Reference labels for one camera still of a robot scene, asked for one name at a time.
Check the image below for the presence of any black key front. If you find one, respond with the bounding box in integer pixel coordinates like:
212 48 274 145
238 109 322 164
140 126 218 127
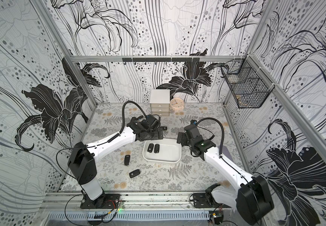
129 169 141 179

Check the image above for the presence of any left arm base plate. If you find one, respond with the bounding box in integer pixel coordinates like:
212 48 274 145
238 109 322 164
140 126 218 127
80 193 121 210

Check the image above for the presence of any white mini drawer cabinet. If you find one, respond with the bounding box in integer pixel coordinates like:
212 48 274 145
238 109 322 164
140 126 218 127
150 89 170 116

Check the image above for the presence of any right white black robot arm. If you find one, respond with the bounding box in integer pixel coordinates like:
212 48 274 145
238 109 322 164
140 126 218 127
177 124 274 226

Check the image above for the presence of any pink round alarm clock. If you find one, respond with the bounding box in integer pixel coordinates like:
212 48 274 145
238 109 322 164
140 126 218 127
169 98 185 112

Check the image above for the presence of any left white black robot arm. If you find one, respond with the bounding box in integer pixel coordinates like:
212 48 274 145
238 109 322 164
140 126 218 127
67 115 161 201

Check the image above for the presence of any black key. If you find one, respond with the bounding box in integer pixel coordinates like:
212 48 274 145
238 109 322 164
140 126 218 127
154 144 160 153
124 155 131 166
129 169 141 179
147 143 154 153

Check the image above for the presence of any white storage tray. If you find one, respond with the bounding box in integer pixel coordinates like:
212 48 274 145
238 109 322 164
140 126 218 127
142 138 182 164

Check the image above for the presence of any purple glasses case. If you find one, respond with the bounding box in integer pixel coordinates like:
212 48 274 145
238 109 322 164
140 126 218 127
222 146 233 161

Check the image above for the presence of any black wire wall basket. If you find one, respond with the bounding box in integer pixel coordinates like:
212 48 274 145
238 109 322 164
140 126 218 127
220 57 271 109

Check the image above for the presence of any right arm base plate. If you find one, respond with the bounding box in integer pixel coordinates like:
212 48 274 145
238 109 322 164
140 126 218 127
189 193 230 209

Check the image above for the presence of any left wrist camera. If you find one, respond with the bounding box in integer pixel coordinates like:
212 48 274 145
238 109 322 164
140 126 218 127
146 114 161 129

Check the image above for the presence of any white cable duct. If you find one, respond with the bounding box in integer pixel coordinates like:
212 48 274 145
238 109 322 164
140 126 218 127
48 211 210 221

